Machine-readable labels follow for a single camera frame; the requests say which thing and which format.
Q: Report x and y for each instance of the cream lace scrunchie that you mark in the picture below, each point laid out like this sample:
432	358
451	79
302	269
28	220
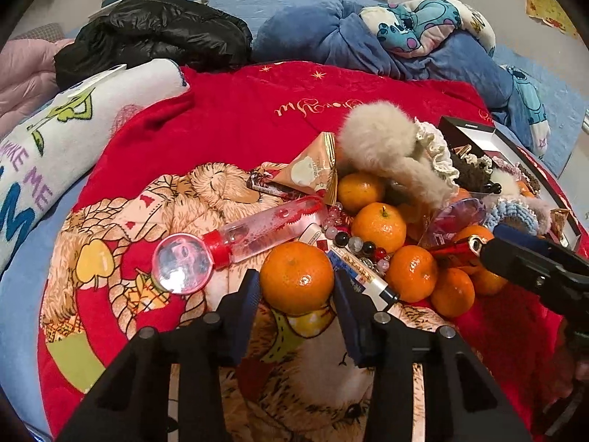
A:
437	152

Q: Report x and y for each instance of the blue cartoon print quilt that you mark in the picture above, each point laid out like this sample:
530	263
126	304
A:
322	41

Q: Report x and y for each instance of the clear bottle with red cap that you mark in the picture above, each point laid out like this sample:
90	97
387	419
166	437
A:
257	235

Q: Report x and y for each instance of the white printed pillow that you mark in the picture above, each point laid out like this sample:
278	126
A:
92	110

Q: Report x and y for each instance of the pink quilt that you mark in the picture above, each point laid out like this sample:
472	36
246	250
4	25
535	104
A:
27	73

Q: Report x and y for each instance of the pile of tangerines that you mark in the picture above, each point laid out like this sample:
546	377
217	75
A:
379	228

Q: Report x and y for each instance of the blue crochet scrunchie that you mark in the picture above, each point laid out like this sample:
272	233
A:
515	214

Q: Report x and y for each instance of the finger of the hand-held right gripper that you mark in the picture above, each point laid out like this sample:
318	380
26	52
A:
506	258
524	237

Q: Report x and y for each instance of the red and gold tube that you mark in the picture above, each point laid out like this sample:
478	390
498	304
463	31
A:
453	251

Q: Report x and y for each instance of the red and white candy wrapper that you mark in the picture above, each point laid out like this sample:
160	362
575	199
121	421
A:
264	183

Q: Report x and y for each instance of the beige fluffy scrunchie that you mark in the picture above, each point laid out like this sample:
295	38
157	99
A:
382	147

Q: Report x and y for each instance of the grey checkered pillow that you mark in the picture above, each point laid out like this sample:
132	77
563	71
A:
41	32

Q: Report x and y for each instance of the light blue quilted bedsheet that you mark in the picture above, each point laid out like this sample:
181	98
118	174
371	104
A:
23	294

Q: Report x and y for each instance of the black puffer jacket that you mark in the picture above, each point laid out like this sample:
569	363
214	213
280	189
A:
152	32

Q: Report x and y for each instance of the yellow wall certificate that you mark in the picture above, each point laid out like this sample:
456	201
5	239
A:
543	2
563	25

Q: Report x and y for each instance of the pink clear plastic packet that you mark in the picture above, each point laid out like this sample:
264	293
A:
460	218

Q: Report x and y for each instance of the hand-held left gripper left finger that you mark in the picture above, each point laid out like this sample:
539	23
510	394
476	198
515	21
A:
246	322

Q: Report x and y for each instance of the pink fluffy scrunchie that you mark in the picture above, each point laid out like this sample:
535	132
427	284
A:
506	184

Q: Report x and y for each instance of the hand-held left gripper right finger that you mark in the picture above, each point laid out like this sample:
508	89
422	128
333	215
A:
352	327

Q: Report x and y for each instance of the long white printed tube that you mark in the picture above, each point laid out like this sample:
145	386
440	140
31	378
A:
363	276

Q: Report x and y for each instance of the small white printed tube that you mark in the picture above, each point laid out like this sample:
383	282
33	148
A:
315	237

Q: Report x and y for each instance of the black box with white lining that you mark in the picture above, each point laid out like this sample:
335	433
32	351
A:
460	124

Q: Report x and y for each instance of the red printed blanket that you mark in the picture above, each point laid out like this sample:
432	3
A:
230	115

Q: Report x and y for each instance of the pink crochet scrunchie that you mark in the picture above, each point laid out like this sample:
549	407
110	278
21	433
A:
527	172

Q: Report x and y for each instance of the person's right hand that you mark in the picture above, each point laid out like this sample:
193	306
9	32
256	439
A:
573	368

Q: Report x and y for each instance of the dark brown scrunchie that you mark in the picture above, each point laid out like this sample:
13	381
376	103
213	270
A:
471	172

